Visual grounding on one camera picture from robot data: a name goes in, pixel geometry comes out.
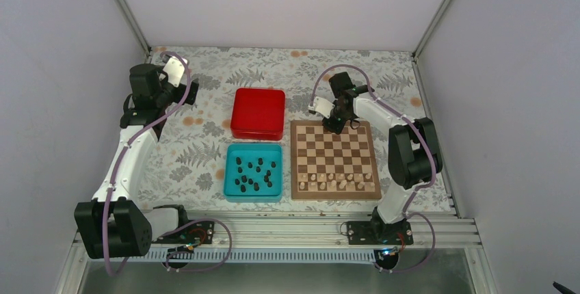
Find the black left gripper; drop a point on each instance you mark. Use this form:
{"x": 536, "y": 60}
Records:
{"x": 190, "y": 98}

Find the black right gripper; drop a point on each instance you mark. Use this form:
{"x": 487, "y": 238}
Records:
{"x": 336, "y": 128}

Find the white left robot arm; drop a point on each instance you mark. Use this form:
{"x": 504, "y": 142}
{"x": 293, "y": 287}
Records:
{"x": 111, "y": 222}

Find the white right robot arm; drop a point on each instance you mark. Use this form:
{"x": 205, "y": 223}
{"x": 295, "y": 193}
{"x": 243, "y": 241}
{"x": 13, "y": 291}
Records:
{"x": 414, "y": 157}

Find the wooden chessboard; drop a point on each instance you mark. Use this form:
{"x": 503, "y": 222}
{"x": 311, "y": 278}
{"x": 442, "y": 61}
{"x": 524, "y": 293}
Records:
{"x": 330, "y": 166}

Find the red square tin lid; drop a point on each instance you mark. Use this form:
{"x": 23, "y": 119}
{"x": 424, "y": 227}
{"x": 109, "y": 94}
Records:
{"x": 258, "y": 113}

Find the blue plastic tray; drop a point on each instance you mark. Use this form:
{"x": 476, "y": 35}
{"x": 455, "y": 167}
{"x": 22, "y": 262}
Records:
{"x": 253, "y": 173}

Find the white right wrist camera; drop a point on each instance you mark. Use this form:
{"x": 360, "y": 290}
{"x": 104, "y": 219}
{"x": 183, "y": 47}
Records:
{"x": 322, "y": 107}

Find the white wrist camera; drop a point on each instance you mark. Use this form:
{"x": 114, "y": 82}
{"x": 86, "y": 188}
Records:
{"x": 322, "y": 107}
{"x": 174, "y": 70}

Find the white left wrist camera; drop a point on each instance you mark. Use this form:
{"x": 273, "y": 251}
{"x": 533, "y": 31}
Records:
{"x": 174, "y": 70}

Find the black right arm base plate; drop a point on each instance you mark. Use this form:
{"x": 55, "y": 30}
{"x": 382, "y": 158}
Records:
{"x": 367, "y": 233}

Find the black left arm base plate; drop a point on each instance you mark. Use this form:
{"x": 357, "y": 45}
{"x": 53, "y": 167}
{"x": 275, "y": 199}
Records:
{"x": 200, "y": 233}

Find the aluminium front rail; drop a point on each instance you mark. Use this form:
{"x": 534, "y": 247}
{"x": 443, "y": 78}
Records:
{"x": 307, "y": 237}

